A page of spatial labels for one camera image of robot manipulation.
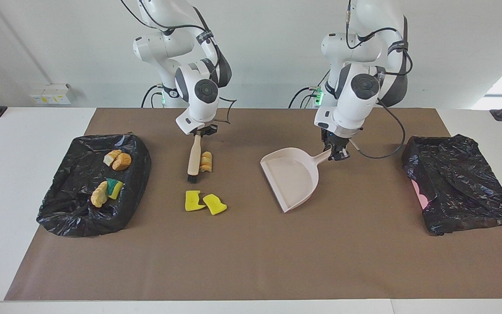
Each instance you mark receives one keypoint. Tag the brown toy bread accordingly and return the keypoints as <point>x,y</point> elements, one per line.
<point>122,162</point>

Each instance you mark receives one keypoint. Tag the pale toy bread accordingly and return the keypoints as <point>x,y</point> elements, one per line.
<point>99,196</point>

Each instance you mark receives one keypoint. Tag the black trash bag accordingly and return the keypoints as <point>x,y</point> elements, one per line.
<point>72,209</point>
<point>460,187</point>

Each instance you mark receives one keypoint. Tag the beige hand brush black bristles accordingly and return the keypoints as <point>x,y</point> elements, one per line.
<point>194,157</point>

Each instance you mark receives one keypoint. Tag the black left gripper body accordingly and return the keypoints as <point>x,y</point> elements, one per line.
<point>336,140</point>

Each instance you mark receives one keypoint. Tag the brown table mat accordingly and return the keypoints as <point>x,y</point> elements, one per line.
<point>251,253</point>

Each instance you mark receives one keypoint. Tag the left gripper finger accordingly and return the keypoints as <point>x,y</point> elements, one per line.
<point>345,153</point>
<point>335,154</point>

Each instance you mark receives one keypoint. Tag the white wall outlet box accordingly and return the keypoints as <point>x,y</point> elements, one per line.
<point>50,97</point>

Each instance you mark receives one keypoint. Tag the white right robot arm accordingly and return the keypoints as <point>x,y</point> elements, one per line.
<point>198,91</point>

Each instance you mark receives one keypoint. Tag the yellow green sponge piece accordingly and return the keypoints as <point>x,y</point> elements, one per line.
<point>115,188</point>

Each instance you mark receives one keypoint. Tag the orange striped toy croissant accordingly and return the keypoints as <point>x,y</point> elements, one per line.
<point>111,158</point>
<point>206,161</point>

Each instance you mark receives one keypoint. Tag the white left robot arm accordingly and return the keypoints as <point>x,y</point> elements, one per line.
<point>355,100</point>

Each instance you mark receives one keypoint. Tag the beige plastic dustpan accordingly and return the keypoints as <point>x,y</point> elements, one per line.
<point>292,179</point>

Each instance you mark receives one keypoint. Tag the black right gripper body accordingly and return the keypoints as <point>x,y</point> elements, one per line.
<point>211,129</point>

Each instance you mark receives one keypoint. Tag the pink plastic bin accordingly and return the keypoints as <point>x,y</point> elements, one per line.
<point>420,196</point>

